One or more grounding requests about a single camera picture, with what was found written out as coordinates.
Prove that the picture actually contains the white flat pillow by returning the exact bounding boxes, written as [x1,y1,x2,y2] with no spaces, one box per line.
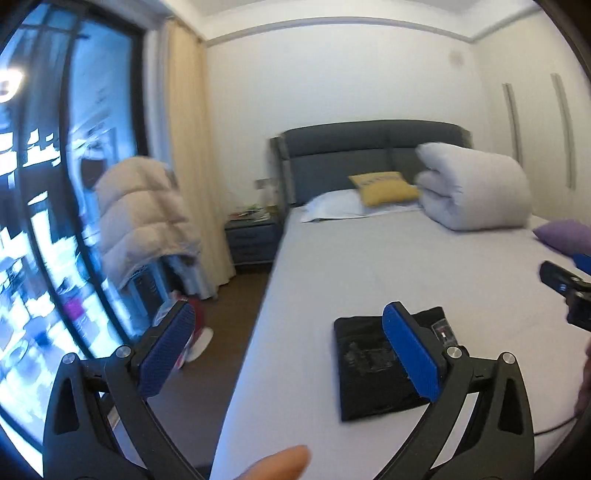
[301,189,421,223]

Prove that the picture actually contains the black jeans pants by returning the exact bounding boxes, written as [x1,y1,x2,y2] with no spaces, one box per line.
[332,316,445,422]

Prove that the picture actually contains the black cable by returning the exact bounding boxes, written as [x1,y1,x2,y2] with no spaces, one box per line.
[533,412,581,437]

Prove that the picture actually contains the purple pillow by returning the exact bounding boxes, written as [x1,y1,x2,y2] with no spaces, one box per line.
[533,219,591,257]

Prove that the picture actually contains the white puffer jacket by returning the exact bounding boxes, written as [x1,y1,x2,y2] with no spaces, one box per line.
[94,156,200,290]

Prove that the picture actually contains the red and white shoe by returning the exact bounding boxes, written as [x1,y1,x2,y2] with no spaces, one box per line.
[152,291,213,370]

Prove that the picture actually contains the dark grey headboard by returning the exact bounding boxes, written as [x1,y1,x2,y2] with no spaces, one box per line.
[270,119,473,211]

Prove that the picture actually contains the right hand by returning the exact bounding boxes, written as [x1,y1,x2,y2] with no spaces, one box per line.
[574,342,591,416]

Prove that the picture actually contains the white folded duvet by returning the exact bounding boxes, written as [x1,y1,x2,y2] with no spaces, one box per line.
[415,143,532,231]

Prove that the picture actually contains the beige curtain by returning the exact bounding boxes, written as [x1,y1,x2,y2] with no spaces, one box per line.
[164,18,235,290]

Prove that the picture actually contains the white bed mattress sheet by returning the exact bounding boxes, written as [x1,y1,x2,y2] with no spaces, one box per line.
[212,210,589,479]

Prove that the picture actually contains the left hand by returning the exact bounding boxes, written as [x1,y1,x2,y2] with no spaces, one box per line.
[236,445,311,480]

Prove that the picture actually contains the yellow cushion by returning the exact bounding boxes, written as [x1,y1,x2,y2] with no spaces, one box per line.
[349,171,420,208]

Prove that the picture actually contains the dark bedside table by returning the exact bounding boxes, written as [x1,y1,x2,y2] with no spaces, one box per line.
[224,212,283,266]

